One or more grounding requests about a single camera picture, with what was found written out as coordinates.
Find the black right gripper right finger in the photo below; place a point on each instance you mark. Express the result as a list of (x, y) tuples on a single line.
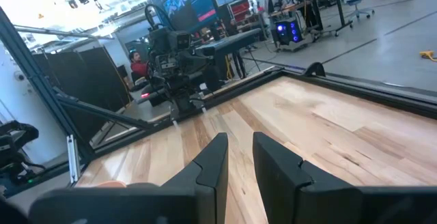
[(283, 190)]

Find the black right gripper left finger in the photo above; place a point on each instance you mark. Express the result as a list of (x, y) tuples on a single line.
[(211, 169)]

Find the peach bowl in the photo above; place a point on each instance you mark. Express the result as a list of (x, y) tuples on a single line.
[(112, 184)]

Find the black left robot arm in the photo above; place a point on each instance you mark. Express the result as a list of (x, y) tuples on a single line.
[(184, 97)]

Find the person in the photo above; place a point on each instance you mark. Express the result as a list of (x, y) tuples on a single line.
[(273, 0), (139, 67)]

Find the black bench table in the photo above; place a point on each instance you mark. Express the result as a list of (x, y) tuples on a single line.
[(228, 44)]

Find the black partition panels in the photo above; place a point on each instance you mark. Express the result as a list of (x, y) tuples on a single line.
[(92, 84)]

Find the red cabinet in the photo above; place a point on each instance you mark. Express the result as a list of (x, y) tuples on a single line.
[(240, 10)]

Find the white humanoid figure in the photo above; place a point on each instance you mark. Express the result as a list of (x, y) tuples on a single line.
[(252, 3)]

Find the computer tower with blue lights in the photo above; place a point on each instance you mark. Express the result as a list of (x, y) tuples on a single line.
[(288, 31)]

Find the silver aluminium extrusion piece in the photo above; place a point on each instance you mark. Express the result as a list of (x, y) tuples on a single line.
[(73, 159)]

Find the black standing desk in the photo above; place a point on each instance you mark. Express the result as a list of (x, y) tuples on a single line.
[(324, 2)]

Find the yellow floor object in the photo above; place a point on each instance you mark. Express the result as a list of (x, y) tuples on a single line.
[(427, 54)]

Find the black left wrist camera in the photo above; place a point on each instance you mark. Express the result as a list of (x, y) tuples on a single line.
[(184, 39)]

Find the large wall display screen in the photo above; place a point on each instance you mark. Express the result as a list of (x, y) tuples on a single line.
[(184, 2)]

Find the black arched mount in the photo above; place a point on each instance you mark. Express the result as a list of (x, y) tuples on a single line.
[(309, 70)]

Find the black aluminium rig frame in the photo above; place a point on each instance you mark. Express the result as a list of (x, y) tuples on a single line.
[(37, 80)]

